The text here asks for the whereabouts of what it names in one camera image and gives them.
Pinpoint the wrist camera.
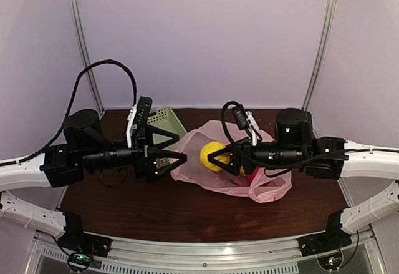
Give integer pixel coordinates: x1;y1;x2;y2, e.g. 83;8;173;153
232;106;262;146
125;96;153;149

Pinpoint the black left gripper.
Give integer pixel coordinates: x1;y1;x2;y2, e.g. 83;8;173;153
80;124;187;183

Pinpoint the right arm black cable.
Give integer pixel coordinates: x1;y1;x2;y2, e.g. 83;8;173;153
220;100;344;178

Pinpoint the aluminium frame post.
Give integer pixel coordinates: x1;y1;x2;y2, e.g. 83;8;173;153
302;0;338;110
69;0;105;115

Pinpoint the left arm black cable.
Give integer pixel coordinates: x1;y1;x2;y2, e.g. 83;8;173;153
15;59;138;162

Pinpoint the green perforated plastic basket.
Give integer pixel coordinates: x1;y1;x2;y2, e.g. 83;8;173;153
146;107;187;150

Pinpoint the right aluminium frame post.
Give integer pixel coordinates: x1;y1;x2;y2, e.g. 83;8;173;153
302;0;338;110

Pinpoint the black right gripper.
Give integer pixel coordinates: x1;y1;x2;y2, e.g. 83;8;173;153
208;137;304;177

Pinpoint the pink red apple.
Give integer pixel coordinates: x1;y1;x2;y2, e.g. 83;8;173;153
246;167;259;185

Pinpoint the pink plastic bag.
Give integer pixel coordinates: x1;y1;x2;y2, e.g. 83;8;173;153
171;120;292;203

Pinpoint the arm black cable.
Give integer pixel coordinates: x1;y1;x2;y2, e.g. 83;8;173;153
220;100;344;178
15;59;138;162

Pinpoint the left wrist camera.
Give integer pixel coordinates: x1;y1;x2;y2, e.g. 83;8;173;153
125;96;153;149

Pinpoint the left circuit board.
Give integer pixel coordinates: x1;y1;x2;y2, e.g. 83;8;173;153
67;252;93;272

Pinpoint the front aluminium rail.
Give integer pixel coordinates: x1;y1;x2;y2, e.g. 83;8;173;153
31;223;375;274

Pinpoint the circuit board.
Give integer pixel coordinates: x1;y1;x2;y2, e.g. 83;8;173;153
317;252;343;272
67;252;93;272

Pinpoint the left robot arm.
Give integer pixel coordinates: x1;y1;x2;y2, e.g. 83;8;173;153
1;109;187;252

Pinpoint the right circuit board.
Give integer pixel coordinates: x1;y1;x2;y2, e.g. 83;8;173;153
317;252;343;272

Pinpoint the left aluminium frame post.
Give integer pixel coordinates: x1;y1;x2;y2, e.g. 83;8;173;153
69;0;105;115

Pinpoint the yellow pear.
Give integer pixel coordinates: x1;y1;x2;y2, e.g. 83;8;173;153
199;142;227;174

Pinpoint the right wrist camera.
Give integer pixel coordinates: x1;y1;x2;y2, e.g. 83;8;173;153
232;106;262;146

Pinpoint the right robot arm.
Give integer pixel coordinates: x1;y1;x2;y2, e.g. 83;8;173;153
206;105;398;250

